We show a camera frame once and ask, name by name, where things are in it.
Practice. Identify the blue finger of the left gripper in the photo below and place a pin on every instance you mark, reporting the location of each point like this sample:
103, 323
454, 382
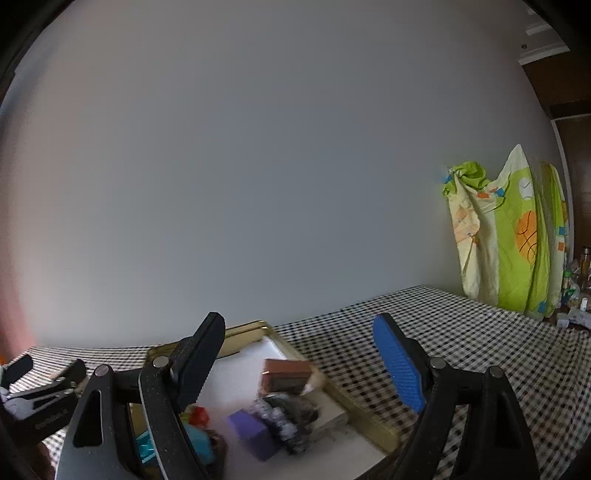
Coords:
74, 373

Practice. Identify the black white object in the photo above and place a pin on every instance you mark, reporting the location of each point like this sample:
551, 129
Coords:
290, 418

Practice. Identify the purple block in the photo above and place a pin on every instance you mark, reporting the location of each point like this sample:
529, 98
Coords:
254, 434

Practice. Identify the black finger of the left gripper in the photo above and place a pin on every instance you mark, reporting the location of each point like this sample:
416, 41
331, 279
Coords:
12, 372

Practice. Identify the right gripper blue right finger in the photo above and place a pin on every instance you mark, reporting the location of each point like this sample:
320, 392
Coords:
406, 361

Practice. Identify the red toy brick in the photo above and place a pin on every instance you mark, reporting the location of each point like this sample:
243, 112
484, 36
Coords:
198, 417

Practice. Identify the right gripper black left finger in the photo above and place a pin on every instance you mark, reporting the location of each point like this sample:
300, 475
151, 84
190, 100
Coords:
194, 357

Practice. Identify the gold metal tray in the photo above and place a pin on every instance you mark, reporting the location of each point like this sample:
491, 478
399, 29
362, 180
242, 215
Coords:
233, 384

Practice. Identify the brown copper case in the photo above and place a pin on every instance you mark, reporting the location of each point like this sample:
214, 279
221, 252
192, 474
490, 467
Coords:
284, 376

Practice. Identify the clutter of bottles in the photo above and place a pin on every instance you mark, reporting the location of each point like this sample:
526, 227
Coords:
575, 306

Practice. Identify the green patterned cloth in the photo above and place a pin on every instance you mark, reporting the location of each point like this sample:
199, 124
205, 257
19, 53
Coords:
511, 233

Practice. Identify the teal toy brick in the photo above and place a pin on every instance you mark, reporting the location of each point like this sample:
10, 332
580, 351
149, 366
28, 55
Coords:
195, 440

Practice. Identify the grey box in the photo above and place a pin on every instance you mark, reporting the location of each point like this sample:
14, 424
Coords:
331, 415

